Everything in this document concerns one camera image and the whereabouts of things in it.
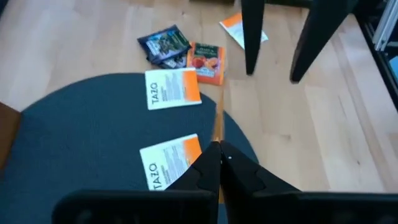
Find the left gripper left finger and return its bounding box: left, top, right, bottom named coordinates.
left=166, top=141, right=222, bottom=224

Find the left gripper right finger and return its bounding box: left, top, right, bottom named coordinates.
left=220, top=140, right=301, bottom=206

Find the wooden tea organizer box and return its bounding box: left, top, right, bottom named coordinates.
left=0, top=101, right=22, bottom=171

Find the white orange Tazo packet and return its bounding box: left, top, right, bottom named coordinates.
left=139, top=133, right=203, bottom=192
left=144, top=67, right=203, bottom=111
left=219, top=12, right=270, bottom=50

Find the orange peach tea packet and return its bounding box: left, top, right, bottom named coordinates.
left=186, top=42, right=227, bottom=86

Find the round dark woven placemat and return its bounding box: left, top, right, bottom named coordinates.
left=0, top=72, right=260, bottom=224

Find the silver aluminium extrusion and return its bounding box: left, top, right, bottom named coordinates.
left=372, top=0, right=398, bottom=52

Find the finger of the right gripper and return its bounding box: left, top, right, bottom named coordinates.
left=289, top=0, right=359, bottom=83
left=241, top=0, right=266, bottom=76

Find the dark purple tea packet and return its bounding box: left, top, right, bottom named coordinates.
left=157, top=54, right=188, bottom=70
left=137, top=24, right=192, bottom=65

